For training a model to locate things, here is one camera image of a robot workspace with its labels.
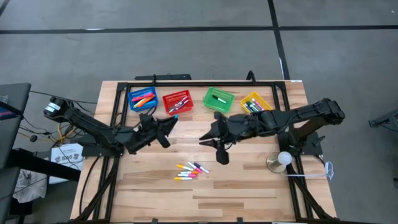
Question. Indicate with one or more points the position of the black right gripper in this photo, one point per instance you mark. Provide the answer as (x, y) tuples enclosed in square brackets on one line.
[(236, 127)]

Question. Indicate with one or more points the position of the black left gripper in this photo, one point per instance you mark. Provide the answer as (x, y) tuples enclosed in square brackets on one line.
[(144, 138)]

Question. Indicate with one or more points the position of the thin red Expo marker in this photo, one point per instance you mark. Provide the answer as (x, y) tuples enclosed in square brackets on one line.
[(180, 104)]

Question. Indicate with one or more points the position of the thin blue Expo marker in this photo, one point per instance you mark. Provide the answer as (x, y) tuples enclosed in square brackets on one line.
[(182, 101)]

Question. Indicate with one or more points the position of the orange highlighter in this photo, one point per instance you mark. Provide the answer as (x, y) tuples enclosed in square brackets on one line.
[(147, 101)]

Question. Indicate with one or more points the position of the pink highlighter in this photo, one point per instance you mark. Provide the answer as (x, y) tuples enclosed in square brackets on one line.
[(141, 96), (146, 98)]

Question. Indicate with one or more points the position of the yellow green highlighter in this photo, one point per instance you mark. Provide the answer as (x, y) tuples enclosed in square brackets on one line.
[(139, 103)]

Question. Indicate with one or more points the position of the thin green Expo marker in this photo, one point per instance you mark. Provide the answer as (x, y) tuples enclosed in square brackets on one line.
[(219, 99)]

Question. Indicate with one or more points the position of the mini marker yellow cap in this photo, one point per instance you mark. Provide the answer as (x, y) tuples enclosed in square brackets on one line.
[(183, 178), (180, 167)]

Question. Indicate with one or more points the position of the mini marker pink cap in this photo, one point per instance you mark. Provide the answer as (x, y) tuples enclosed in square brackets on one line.
[(186, 175), (195, 167)]

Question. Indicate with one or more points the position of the green label Expo marker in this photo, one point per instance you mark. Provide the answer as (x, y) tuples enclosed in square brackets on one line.
[(252, 106)]

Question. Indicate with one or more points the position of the pink label Expo marker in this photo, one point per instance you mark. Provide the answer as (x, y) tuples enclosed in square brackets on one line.
[(258, 104)]

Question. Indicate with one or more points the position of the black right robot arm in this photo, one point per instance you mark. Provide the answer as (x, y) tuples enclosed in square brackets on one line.
[(298, 113)]

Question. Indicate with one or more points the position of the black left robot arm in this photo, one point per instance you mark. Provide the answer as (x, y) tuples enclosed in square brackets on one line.
[(90, 126)]

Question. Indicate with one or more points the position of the blue plastic basket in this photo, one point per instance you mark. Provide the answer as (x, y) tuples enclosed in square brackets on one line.
[(152, 107)]

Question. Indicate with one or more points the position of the red plastic basket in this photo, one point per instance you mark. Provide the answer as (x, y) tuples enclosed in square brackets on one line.
[(169, 95)]

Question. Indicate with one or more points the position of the green plastic basket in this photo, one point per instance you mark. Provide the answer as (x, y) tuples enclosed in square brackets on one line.
[(211, 105)]

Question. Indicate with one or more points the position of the mini marker purple cap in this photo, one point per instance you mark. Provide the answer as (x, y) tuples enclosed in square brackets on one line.
[(201, 168)]

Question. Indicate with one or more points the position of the mini marker orange cap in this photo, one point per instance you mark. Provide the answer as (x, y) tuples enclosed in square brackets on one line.
[(190, 172)]

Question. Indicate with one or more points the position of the black flat bar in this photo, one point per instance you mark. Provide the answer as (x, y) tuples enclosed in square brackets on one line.
[(168, 77)]

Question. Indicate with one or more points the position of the yellow plastic basket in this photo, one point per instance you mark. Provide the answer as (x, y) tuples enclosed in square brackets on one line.
[(247, 98)]

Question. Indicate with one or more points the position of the white bulb brass base lamp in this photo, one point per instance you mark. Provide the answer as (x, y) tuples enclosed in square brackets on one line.
[(284, 158)]

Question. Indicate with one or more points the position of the white printed paper sheet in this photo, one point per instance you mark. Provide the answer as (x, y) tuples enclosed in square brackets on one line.
[(66, 158)]

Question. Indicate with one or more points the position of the black beam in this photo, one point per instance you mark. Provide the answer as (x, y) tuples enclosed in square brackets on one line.
[(46, 165)]

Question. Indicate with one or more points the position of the black power adapter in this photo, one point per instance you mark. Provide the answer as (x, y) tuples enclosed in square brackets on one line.
[(33, 138)]

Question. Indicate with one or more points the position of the white crumpled cloth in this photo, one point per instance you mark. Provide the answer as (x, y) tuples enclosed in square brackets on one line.
[(29, 186)]

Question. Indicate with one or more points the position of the blue flat panel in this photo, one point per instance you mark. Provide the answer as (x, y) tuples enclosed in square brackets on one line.
[(9, 112)]

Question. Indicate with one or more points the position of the black equipment stand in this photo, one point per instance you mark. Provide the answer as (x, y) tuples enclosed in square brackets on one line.
[(385, 119)]

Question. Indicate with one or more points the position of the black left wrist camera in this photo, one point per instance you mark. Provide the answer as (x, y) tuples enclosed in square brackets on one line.
[(147, 120)]

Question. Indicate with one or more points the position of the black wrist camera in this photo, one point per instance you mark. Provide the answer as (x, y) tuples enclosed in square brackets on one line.
[(220, 117), (147, 120)]

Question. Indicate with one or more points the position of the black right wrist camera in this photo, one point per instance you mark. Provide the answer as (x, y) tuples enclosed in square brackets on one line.
[(220, 117)]

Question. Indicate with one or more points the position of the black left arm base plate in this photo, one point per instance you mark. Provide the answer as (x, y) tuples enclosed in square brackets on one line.
[(93, 151)]

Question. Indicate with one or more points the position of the black edge bracket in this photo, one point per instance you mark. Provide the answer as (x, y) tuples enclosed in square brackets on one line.
[(154, 221), (240, 221)]

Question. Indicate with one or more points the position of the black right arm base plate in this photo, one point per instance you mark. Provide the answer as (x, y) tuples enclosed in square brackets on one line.
[(312, 146)]

